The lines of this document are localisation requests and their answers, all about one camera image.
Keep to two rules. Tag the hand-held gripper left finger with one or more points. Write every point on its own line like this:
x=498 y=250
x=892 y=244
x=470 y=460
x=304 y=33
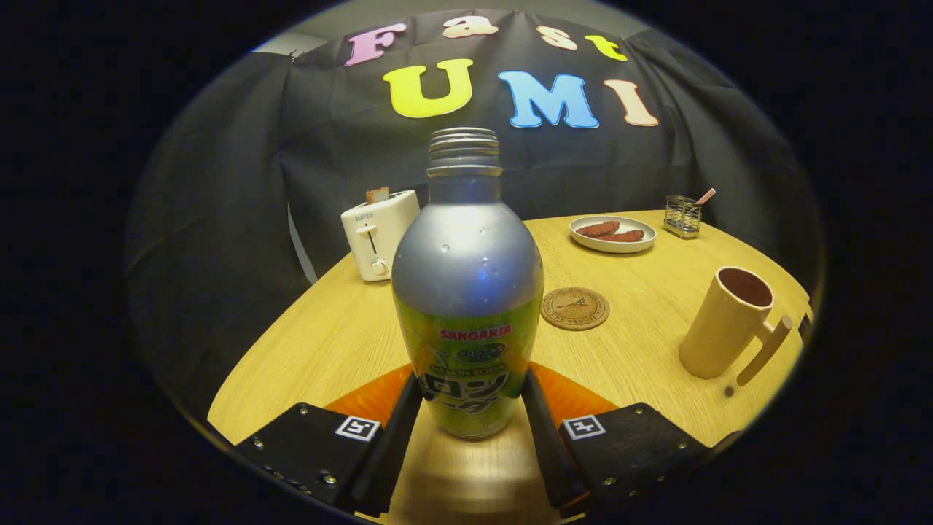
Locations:
x=393 y=452

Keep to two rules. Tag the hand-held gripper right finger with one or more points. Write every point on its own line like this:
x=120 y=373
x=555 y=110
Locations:
x=543 y=445

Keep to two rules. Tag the round brown coaster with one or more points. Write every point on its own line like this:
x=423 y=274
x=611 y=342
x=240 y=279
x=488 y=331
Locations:
x=575 y=308

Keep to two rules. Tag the silver green juice bottle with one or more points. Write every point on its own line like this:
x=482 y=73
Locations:
x=466 y=270

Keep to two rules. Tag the wooden table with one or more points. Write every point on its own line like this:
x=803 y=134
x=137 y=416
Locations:
x=328 y=350

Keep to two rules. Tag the white round plate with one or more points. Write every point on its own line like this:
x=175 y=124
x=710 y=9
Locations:
x=612 y=246

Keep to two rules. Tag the white toaster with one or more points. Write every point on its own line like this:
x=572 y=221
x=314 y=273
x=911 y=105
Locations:
x=375 y=233

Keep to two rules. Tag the reddish brown meat slice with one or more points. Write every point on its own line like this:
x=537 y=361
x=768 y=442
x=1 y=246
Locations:
x=627 y=236
x=598 y=228

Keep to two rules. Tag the toast slice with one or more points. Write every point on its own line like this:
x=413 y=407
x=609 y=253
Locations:
x=377 y=195

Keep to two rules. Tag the pink stick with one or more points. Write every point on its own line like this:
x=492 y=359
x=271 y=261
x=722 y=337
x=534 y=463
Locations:
x=705 y=196

